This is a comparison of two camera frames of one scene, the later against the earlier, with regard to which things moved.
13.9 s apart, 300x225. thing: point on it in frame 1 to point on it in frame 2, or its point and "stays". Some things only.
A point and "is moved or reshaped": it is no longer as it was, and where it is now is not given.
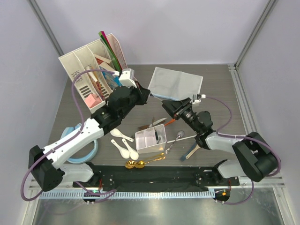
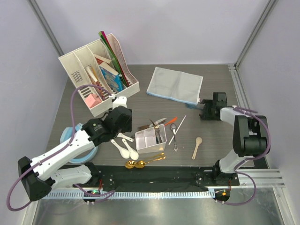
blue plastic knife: (183, 158) is moved or reshaped
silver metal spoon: (180, 134) to (173, 127)
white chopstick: (181, 138) to (180, 125)
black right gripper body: (183, 111) to (207, 111)
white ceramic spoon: (133, 153) stays
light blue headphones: (69, 130) stays
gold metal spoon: (130, 164) stays
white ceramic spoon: (116, 132) stays
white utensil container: (151, 140) stays
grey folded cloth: (175, 85) stays
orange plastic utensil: (171, 121) stays
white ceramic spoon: (124, 153) stays
